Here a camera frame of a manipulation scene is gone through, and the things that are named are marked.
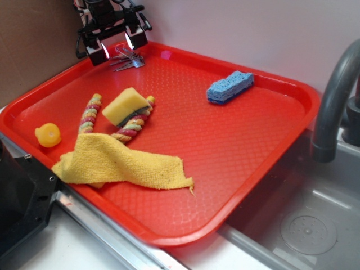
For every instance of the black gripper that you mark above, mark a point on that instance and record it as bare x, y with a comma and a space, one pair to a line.
102, 19

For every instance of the silver keys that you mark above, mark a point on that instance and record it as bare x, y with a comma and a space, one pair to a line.
126, 59

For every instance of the yellow sponge with dark pad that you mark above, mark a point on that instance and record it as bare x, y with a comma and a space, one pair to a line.
126, 105

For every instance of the brown cardboard panel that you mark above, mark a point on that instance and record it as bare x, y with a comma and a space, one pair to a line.
37, 42

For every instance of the blue sponge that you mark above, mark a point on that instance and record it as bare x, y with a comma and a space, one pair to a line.
225, 90

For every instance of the yellow rubber duck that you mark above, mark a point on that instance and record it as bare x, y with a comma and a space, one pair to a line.
48, 135

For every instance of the yellow terry cloth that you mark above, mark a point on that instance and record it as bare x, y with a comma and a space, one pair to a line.
100, 158

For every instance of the red plastic tray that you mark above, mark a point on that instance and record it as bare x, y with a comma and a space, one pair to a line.
226, 149

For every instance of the grey faucet spout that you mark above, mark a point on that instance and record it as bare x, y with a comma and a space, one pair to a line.
332, 112

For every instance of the grey sink basin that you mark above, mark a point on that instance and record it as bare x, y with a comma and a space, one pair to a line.
302, 214

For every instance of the multicolour twisted rope toy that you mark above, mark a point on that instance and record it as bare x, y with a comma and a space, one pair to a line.
126, 132

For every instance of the metal counter rail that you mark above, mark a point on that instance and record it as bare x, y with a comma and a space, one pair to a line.
78, 236

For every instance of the dark faucet handle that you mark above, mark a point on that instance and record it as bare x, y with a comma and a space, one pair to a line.
351, 128

